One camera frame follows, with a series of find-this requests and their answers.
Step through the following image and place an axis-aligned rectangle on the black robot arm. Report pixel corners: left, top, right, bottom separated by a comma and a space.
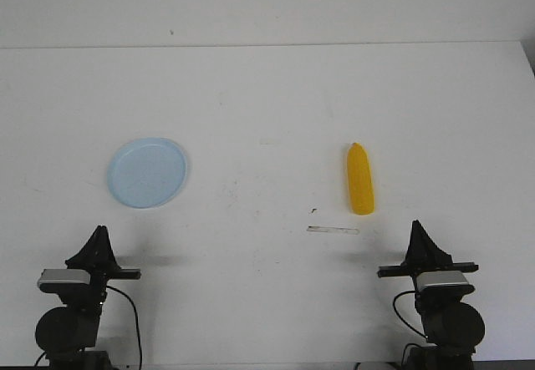
377, 220, 485, 369
34, 225, 143, 369

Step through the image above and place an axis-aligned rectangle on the yellow corn cob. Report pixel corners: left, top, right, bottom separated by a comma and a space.
346, 143, 375, 215

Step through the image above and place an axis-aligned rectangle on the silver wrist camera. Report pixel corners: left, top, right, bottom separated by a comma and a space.
37, 269, 90, 293
415, 271, 475, 296

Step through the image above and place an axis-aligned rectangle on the clear tape strip horizontal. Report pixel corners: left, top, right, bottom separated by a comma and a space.
307, 226, 359, 236

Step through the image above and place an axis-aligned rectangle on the light blue round plate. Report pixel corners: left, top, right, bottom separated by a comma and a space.
106, 137, 188, 209

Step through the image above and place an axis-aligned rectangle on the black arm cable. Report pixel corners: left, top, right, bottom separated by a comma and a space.
392, 289, 428, 339
104, 285, 144, 367

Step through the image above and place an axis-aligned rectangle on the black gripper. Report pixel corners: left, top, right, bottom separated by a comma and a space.
65, 226, 141, 299
377, 220, 478, 278

